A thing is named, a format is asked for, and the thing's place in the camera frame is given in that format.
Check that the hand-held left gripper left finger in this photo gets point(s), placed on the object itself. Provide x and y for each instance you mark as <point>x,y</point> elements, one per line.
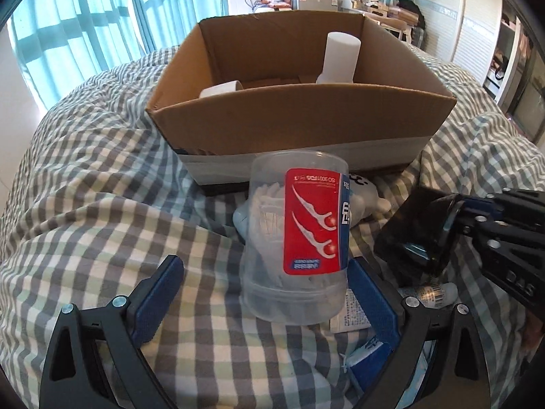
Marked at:
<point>156,300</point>

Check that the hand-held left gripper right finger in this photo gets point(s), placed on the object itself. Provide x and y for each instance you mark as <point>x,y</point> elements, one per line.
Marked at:
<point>374,306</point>

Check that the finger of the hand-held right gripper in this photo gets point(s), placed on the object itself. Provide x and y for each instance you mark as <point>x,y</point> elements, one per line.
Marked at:
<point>489,204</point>
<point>494,243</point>

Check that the glossy black box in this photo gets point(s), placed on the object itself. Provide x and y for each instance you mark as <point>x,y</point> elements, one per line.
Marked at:
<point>417,221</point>

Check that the clear floss pick jar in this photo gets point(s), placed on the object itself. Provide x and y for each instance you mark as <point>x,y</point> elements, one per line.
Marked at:
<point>315,221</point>

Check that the brown cardboard box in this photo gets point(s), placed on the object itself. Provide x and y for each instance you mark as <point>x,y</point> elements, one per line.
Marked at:
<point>298,123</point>

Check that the white printed packet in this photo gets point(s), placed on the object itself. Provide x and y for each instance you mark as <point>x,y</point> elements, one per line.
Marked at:
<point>351,317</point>

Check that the blue and white packet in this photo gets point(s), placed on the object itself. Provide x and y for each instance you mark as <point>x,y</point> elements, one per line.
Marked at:
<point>370,366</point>

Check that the small white barcode bottle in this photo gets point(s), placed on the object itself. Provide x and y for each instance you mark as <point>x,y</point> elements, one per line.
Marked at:
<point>434,294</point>

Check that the grey checkered blanket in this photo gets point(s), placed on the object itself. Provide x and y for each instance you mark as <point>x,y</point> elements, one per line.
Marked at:
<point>127,200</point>

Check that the white squeeze bottle black print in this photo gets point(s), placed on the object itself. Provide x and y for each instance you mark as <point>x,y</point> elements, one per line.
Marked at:
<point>366,200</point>

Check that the white wardrobe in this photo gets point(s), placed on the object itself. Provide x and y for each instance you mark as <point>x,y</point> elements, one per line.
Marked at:
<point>455,30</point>

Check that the white chair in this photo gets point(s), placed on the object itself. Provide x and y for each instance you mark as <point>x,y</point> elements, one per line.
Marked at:
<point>398,25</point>

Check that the white cylinder bottle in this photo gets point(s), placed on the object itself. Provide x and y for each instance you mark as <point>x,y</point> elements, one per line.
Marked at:
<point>339,57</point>

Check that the white paper roll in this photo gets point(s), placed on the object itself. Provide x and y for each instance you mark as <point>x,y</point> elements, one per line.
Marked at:
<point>219,89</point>

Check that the small white fridge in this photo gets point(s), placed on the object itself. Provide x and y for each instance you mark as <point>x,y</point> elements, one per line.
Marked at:
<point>317,0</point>

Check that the blue curtain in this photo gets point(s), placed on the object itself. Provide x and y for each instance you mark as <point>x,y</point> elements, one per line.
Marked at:
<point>106,17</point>

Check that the open wall shelf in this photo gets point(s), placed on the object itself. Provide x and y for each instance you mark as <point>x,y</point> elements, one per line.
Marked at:
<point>515,64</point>

